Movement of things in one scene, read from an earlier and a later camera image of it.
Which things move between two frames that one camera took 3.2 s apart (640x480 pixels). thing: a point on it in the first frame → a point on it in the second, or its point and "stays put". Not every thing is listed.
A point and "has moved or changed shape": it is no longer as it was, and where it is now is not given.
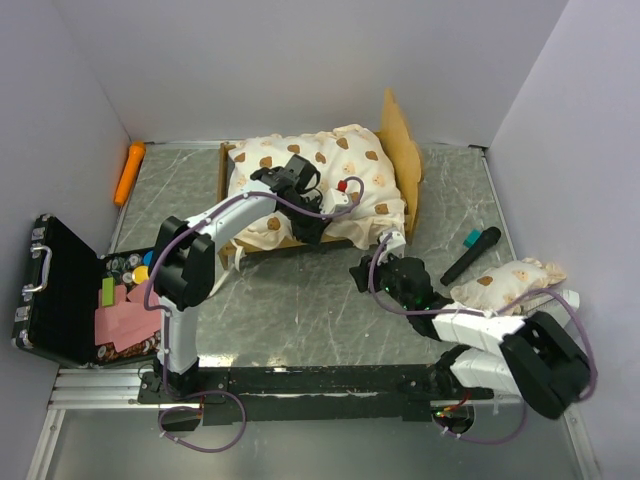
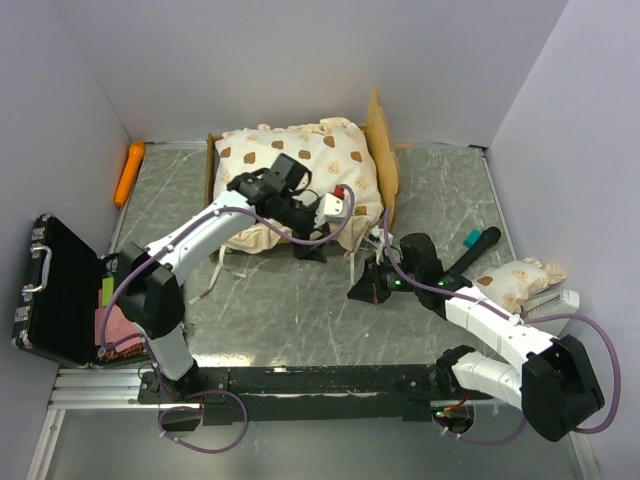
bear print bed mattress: [347, 158] has moved or changed shape
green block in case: [108, 292] stays put
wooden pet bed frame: [403, 160] → [388, 154]
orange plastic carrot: [130, 172] stays put
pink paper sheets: [127, 320] stays put
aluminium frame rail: [119, 388] stays put
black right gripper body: [385, 279] → [385, 279]
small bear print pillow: [507, 282] stays put
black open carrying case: [60, 294] stays put
